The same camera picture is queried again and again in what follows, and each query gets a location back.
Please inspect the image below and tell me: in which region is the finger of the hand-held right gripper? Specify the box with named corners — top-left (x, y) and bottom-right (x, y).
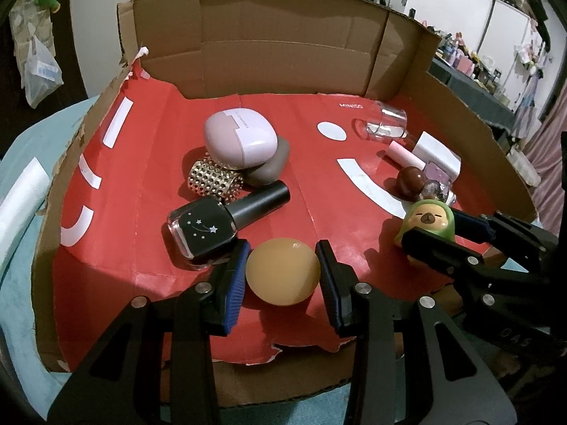
top-left (400, 226), bottom-right (493, 285)
top-left (451, 210), bottom-right (558, 258)

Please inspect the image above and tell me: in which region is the orange dome-shaped block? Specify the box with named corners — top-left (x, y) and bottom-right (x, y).
top-left (246, 238), bottom-right (320, 306)

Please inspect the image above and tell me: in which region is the brown polished egg stone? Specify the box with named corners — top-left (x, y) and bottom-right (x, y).
top-left (395, 166), bottom-right (428, 199)

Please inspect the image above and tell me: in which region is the purple nail polish bottle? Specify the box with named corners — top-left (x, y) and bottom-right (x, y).
top-left (389, 140), bottom-right (453, 183)

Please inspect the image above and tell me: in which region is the black nail polish bottle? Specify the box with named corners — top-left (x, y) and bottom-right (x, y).
top-left (167, 180), bottom-right (291, 271)

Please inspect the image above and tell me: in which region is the hanging lace wall organizer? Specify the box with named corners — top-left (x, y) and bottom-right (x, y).
top-left (9, 0), bottom-right (58, 80)

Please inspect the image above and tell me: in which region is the pink curtain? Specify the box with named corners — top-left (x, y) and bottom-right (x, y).
top-left (523, 93), bottom-right (567, 226)

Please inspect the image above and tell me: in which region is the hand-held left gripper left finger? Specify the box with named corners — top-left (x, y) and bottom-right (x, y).
top-left (46, 239), bottom-right (251, 425)

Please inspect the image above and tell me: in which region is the white wardrobe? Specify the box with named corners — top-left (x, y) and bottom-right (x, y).
top-left (476, 0), bottom-right (554, 116)

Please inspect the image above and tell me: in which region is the capybara figurine with green hood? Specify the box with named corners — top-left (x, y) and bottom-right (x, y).
top-left (394, 200), bottom-right (457, 253)

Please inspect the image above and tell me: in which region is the white plastic bag roll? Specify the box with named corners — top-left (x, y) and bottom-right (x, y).
top-left (0, 156), bottom-right (49, 271)

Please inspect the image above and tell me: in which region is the white charger block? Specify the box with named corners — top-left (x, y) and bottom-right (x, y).
top-left (414, 130), bottom-right (461, 178)

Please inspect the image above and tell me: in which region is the dark cloth-covered table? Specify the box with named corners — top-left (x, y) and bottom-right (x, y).
top-left (427, 57), bottom-right (528, 129)

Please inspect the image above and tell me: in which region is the clear plastic cup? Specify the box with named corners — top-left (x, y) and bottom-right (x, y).
top-left (358, 101), bottom-right (408, 141)

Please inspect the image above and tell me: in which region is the dark wooden door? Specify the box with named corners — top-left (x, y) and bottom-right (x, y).
top-left (0, 0), bottom-right (89, 160)

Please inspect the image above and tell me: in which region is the brown eyeshadow compact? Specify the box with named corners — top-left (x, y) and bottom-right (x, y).
top-left (241, 136), bottom-right (291, 187)

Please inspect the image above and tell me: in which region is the pink and white rounded case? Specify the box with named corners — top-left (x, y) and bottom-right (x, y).
top-left (204, 107), bottom-right (279, 170)

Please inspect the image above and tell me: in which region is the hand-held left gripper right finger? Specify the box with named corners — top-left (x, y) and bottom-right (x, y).
top-left (314, 239), bottom-right (519, 425)

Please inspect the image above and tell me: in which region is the hanging white plastic bag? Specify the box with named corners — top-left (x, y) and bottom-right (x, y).
top-left (22, 38), bottom-right (63, 108)

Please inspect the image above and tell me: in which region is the row of cosmetic bottles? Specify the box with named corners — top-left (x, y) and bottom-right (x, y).
top-left (436, 31), bottom-right (515, 107)

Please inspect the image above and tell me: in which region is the gold studded cylinder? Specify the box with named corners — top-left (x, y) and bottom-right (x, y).
top-left (187, 155), bottom-right (245, 200)

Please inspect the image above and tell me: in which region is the cardboard box with red lining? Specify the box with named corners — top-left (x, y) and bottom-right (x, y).
top-left (29, 0), bottom-right (550, 408)

